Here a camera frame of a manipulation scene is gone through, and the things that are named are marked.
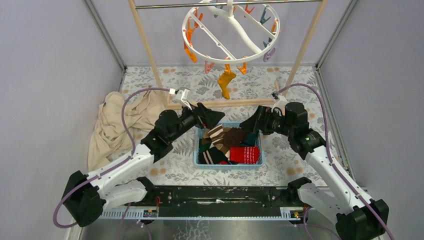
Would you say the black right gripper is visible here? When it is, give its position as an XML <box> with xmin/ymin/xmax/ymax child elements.
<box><xmin>239</xmin><ymin>105</ymin><xmax>294</xmax><ymax>137</ymax></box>

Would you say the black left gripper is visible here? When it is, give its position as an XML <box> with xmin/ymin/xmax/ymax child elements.
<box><xmin>168</xmin><ymin>101</ymin><xmax>225</xmax><ymax>144</ymax></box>

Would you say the tan brown sock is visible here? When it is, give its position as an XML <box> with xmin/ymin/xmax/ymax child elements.
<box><xmin>201</xmin><ymin>129</ymin><xmax>212</xmax><ymax>145</ymax></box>

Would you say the dark teal sock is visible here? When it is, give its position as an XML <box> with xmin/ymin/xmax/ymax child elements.
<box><xmin>239</xmin><ymin>131</ymin><xmax>259</xmax><ymax>147</ymax></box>

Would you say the dark green sock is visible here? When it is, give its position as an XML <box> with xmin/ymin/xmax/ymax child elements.
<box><xmin>198</xmin><ymin>142</ymin><xmax>211</xmax><ymax>155</ymax></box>

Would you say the dark brown sock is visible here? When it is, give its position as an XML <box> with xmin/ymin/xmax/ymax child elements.
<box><xmin>223</xmin><ymin>127</ymin><xmax>248</xmax><ymax>148</ymax></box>

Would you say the light blue plastic basket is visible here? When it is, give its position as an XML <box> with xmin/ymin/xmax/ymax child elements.
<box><xmin>193</xmin><ymin>122</ymin><xmax>266</xmax><ymax>170</ymax></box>

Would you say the black sock with beige stripes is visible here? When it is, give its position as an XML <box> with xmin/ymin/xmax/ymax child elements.
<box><xmin>198</xmin><ymin>147</ymin><xmax>230</xmax><ymax>165</ymax></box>

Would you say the red patterned sock pair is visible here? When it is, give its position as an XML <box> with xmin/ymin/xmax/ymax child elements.
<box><xmin>229</xmin><ymin>146</ymin><xmax>260</xmax><ymax>165</ymax></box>

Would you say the mustard yellow sock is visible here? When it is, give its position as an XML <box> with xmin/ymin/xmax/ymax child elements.
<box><xmin>217</xmin><ymin>71</ymin><xmax>237</xmax><ymax>100</ymax></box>

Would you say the white round clip hanger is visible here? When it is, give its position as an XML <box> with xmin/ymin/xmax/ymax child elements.
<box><xmin>181</xmin><ymin>0</ymin><xmax>281</xmax><ymax>65</ymax></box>

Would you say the brown striped sock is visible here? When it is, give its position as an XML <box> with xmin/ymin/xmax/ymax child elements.
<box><xmin>206</xmin><ymin>124</ymin><xmax>230</xmax><ymax>157</ymax></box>

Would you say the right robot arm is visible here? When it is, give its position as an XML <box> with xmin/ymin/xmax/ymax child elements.
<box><xmin>240</xmin><ymin>102</ymin><xmax>389</xmax><ymax>240</ymax></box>

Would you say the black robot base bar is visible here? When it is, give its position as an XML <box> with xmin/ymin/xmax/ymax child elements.
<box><xmin>132</xmin><ymin>177</ymin><xmax>311</xmax><ymax>219</ymax></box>

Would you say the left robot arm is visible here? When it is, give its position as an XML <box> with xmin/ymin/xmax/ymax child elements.
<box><xmin>59</xmin><ymin>102</ymin><xmax>225</xmax><ymax>227</ymax></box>

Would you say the beige crumpled cloth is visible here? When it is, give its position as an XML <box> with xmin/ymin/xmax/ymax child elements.
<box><xmin>87</xmin><ymin>90</ymin><xmax>165</xmax><ymax>172</ymax></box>

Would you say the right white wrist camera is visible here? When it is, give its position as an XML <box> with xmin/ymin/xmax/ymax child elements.
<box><xmin>271</xmin><ymin>91</ymin><xmax>289</xmax><ymax>116</ymax></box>

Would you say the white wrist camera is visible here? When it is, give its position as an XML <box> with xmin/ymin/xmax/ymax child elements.
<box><xmin>271</xmin><ymin>91</ymin><xmax>289</xmax><ymax>116</ymax></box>
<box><xmin>168</xmin><ymin>88</ymin><xmax>193</xmax><ymax>110</ymax></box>

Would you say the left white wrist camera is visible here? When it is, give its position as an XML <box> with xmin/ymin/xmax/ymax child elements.
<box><xmin>168</xmin><ymin>88</ymin><xmax>193</xmax><ymax>110</ymax></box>

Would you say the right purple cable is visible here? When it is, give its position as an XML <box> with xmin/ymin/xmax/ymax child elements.
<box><xmin>274</xmin><ymin>83</ymin><xmax>397</xmax><ymax>240</ymax></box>

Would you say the purple cable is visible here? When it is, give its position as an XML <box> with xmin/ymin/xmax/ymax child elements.
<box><xmin>274</xmin><ymin>83</ymin><xmax>397</xmax><ymax>240</ymax></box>
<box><xmin>52</xmin><ymin>87</ymin><xmax>173</xmax><ymax>230</ymax></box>

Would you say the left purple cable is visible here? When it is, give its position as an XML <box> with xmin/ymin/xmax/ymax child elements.
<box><xmin>52</xmin><ymin>87</ymin><xmax>173</xmax><ymax>230</ymax></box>

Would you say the wooden drying rack frame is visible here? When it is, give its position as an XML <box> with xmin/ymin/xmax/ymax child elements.
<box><xmin>128</xmin><ymin>0</ymin><xmax>327</xmax><ymax>108</ymax></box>

